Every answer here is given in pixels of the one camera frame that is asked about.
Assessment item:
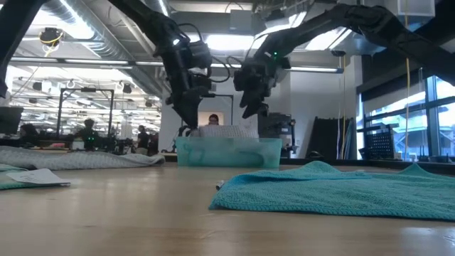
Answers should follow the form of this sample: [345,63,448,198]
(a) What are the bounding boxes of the black equipment cabinet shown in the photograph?
[257,112,297,159]

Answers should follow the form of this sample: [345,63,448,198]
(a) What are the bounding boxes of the teal translucent plastic bin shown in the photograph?
[175,137,283,169]

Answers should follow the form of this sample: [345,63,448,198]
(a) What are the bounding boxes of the silver ventilation duct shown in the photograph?
[42,0,164,97]

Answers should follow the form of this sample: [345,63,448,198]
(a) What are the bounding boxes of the yellow hanging cord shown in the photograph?
[404,0,411,161]

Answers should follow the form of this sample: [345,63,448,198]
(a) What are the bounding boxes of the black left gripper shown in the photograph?
[154,33,214,129]

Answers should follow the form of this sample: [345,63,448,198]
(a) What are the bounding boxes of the grey waffle microfiber towel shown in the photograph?
[0,145,166,171]
[190,124,259,139]

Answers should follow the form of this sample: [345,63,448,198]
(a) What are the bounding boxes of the black background camera stand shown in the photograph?
[58,87,114,138]
[181,92,235,139]

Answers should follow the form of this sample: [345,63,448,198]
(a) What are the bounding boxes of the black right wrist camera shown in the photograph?
[232,67,257,92]

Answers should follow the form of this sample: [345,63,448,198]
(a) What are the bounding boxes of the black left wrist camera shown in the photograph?
[188,40,213,70]

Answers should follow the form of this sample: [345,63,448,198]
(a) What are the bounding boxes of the yellow ceiling cable reel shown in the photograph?
[38,27,65,58]

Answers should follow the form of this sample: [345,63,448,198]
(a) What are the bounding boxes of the long ceiling light tube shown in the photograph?
[10,55,345,75]

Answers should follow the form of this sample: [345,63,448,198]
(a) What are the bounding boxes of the black background monitor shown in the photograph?
[0,106,24,135]

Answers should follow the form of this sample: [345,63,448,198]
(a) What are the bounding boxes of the black pegboard rack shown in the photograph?
[358,124,396,160]

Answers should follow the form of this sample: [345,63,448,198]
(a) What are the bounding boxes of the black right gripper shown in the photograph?
[240,51,292,120]

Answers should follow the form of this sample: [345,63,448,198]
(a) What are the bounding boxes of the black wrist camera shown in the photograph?
[188,40,213,70]
[232,67,257,92]

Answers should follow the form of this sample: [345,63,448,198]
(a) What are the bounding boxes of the black leaning panel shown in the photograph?
[305,117,356,160]

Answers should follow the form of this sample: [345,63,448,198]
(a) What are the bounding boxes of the grey ceiling box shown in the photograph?
[229,9,254,32]

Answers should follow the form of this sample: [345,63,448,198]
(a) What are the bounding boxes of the teal microfiber towel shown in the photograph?
[208,160,455,222]

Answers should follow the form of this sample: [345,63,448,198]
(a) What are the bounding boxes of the white paper towel tag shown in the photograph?
[6,168,71,187]

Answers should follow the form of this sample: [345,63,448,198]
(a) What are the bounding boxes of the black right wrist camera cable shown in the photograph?
[226,55,250,68]

